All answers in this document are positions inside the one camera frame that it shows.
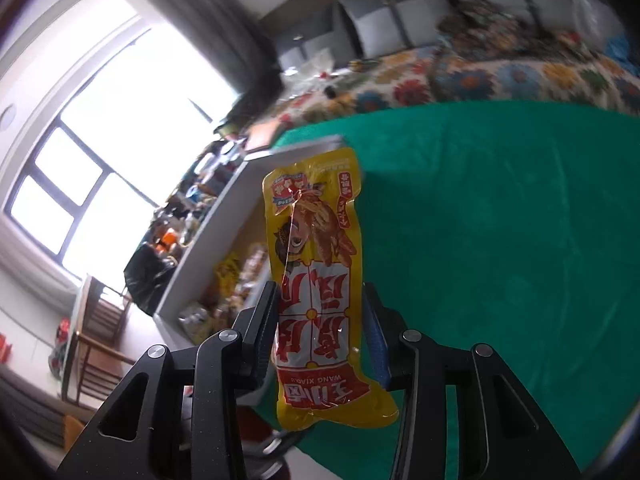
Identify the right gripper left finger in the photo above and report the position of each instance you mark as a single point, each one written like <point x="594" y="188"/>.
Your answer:
<point x="173" y="416"/>

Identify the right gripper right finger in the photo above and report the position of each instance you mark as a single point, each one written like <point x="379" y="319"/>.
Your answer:
<point x="464" y="414"/>

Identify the yellow red snack packet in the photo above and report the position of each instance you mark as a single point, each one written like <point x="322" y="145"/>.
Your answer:
<point x="315" y="256"/>

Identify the wooden chair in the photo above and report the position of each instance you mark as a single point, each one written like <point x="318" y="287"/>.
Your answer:
<point x="93" y="364"/>

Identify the black garbage bag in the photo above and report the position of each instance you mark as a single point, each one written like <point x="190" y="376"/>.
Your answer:
<point x="147" y="276"/>

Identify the pile of snack bags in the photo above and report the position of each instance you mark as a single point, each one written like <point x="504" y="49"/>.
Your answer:
<point x="225" y="295"/>

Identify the white cardboard box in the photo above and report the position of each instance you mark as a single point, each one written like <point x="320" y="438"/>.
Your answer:
<point x="236" y="220"/>

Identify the green table cloth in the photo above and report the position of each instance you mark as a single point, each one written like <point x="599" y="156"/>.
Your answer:
<point x="515" y="224"/>

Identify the floral patterned blanket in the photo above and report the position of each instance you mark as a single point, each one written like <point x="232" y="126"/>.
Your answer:
<point x="428" y="75"/>

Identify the grey curtain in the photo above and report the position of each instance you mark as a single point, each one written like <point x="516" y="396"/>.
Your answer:
<point x="228" y="37"/>

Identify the grey white pillow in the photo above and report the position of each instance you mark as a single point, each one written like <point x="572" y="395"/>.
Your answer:
<point x="389" y="26"/>

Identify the window with dark frame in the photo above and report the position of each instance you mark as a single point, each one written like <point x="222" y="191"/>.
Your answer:
<point x="114" y="153"/>

